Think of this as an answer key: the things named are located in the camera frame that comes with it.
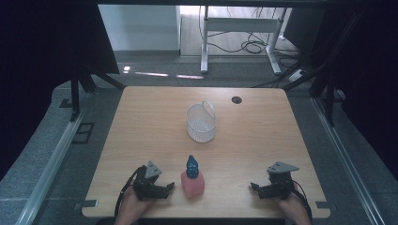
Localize person's right hand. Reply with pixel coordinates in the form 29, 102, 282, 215
274, 190, 312, 225

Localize aluminium rail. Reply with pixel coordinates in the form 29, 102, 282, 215
311, 97, 387, 225
14, 106, 87, 225

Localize dark curtain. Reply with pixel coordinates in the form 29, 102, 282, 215
283, 4, 398, 182
0, 0, 120, 182

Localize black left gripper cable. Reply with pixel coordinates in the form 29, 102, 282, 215
114, 164, 147, 220

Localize white plastic basket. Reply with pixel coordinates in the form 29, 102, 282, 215
186, 99, 218, 144

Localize person's left hand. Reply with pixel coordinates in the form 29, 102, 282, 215
114, 187, 155, 225

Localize white desk frame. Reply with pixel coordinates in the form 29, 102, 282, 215
199, 5, 288, 76

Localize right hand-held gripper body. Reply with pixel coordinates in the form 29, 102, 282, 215
266, 160, 300, 201

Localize white power strip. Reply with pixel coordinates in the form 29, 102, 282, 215
287, 68, 306, 83

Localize black tripod stand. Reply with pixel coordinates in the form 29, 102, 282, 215
69, 59, 127, 123
282, 8, 369, 128

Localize white cabinet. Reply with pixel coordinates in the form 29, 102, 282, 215
98, 4, 182, 53

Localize black floor frame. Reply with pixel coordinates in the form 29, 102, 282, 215
71, 122, 96, 145

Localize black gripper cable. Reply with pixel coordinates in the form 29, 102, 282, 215
292, 179, 314, 223
114, 164, 147, 220

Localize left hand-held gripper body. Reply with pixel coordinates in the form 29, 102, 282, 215
132, 160, 163, 202

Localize pink bottle with blue cap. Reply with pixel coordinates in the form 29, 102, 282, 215
180, 154, 207, 199

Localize black floor cables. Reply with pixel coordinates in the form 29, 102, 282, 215
206, 7, 301, 89

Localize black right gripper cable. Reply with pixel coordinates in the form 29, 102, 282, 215
292, 179, 314, 223

